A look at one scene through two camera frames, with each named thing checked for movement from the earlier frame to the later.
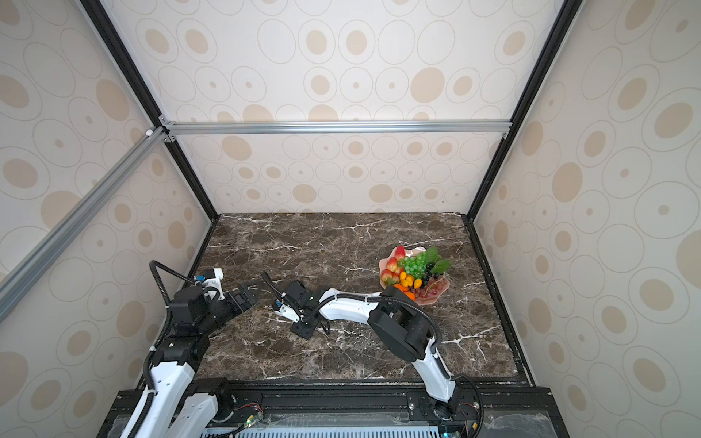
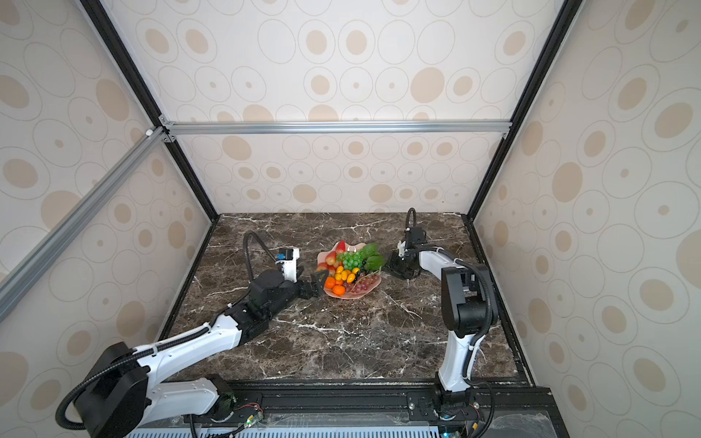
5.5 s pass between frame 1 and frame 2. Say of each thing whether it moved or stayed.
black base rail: stayed
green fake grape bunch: moved
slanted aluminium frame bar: stayed
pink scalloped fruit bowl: moved
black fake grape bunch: moved
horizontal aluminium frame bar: stayed
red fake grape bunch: moved
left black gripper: moved
